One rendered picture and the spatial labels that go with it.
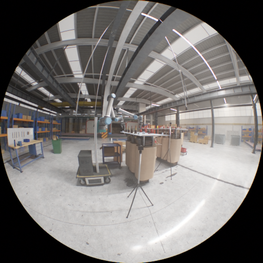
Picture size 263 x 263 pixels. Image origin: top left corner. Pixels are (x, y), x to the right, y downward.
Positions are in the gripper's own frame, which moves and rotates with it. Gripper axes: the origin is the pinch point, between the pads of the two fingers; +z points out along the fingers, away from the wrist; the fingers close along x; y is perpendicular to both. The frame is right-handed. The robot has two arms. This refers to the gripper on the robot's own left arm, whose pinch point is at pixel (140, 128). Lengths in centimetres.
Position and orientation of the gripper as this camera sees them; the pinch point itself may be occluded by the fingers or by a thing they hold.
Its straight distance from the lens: 222.6
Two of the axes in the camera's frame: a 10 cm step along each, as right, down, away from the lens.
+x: -4.4, 0.1, -9.0
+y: -9.0, -0.4, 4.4
